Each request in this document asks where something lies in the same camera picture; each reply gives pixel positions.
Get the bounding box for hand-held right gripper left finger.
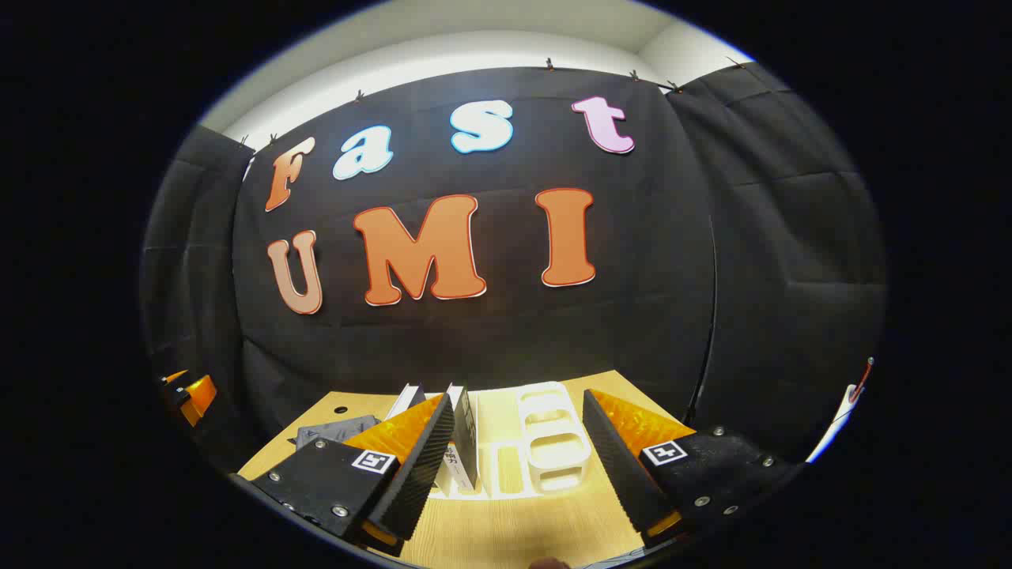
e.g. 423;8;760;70
237;393;457;554

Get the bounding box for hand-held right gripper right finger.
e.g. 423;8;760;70
583;389;799;550

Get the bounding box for white portrait cover book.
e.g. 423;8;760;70
441;383;481;492

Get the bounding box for blue spine book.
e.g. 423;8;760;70
385;383;428;421

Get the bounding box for white bookshelf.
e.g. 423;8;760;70
427;382;594;500

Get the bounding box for grey schoolbag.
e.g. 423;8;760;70
289;415;382;453

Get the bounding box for white electronic device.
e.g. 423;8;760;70
806;357;875;464

